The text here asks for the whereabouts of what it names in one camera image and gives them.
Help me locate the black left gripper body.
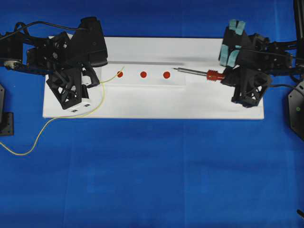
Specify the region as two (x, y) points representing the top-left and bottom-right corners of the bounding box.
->
(26, 32), (82, 74)

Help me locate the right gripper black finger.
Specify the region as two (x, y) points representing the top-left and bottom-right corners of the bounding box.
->
(221, 67), (272, 108)

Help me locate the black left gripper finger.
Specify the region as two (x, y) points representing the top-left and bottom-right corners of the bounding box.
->
(81, 65), (100, 88)
(46, 68), (92, 113)

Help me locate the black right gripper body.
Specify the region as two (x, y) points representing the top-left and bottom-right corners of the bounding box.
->
(235, 33), (292, 74)

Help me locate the yellow solder wire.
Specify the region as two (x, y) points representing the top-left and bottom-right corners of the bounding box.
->
(0, 66), (125, 157)

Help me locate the red handled soldering iron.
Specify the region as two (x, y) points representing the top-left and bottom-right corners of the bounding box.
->
(173, 67), (225, 81)

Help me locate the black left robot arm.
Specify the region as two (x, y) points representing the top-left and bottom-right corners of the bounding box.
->
(0, 22), (89, 112)

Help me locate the red dot mark middle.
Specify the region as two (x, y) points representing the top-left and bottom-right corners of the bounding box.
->
(140, 71), (147, 78)

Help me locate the white foam board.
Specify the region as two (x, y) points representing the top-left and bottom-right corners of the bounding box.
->
(42, 36), (265, 120)

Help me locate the blue table cloth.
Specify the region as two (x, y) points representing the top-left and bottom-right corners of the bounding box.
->
(0, 0), (304, 228)

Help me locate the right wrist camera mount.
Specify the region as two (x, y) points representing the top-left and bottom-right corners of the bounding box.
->
(218, 19), (252, 68)

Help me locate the black aluminium frame rail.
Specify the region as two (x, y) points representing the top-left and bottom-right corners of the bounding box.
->
(294, 0), (304, 40)

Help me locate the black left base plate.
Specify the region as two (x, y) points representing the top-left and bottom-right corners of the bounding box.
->
(0, 85), (14, 137)

